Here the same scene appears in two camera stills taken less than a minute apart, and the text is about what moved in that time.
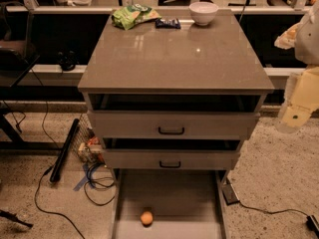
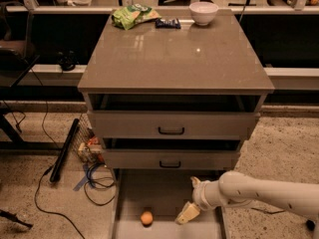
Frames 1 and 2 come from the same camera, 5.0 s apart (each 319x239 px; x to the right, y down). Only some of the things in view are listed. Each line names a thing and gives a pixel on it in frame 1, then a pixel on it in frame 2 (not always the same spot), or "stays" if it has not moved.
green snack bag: x=128 y=16 stays
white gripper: x=308 y=44 → x=198 y=195
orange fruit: x=147 y=218 stays
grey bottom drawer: x=183 y=203 stays
